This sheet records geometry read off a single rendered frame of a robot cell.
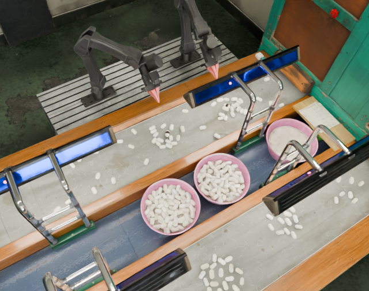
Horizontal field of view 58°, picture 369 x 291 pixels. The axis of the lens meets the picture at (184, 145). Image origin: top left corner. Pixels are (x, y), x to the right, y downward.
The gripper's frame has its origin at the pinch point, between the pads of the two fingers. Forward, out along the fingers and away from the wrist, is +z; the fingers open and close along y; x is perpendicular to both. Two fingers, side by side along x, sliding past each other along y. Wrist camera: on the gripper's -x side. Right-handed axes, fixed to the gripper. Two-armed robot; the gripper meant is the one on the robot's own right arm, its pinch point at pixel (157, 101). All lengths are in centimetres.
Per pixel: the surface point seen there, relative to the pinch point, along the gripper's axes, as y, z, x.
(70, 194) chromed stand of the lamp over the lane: -55, 15, -40
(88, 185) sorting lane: -48, 22, -4
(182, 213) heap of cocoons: -17, 49, -24
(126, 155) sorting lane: -25.7, 18.0, 0.2
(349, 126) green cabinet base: 81, 49, -32
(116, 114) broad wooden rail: -19.6, -1.3, 13.2
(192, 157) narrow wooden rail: 0.6, 30.9, -13.4
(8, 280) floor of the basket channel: -93, 42, -12
